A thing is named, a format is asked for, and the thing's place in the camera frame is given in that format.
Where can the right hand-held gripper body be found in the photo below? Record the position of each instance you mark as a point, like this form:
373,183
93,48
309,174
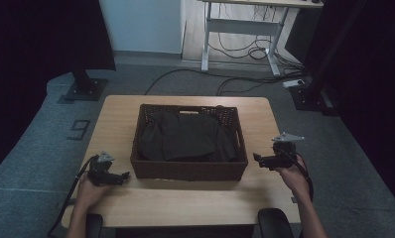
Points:
283,158

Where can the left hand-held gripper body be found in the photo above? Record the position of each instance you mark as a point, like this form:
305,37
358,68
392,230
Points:
103,175

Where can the brown wicker basket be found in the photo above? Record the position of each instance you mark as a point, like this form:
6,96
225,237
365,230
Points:
189,172

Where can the black skirt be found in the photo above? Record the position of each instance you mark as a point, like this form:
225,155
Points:
189,139

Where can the person's left hand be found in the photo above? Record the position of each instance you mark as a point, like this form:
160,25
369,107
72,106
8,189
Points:
89,195

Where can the person's right hand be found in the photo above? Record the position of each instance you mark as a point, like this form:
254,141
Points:
296,181

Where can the black floor tape mark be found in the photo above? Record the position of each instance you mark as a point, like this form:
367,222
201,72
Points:
78,129

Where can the black slanted stand with base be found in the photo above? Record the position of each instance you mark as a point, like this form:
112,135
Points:
313,95

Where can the white power strip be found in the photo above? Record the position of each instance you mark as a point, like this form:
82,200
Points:
293,83

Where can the black stand with square base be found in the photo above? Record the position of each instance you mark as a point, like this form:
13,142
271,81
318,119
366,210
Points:
86,89

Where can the black curtain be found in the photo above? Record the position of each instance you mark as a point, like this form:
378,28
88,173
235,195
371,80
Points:
377,82
36,39

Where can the white standing desk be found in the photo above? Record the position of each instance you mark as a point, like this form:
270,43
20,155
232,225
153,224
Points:
241,26

